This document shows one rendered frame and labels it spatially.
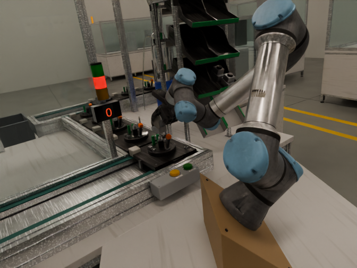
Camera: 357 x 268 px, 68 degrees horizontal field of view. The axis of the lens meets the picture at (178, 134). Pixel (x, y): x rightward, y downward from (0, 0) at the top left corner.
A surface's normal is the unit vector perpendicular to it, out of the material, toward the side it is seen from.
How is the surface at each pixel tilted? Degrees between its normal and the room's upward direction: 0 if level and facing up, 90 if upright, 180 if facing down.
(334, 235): 0
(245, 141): 58
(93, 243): 0
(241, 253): 90
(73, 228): 90
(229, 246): 90
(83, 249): 0
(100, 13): 90
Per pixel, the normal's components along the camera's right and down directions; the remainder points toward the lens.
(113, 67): 0.49, 0.28
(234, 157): -0.68, -0.21
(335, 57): -0.87, 0.27
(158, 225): -0.11, -0.92
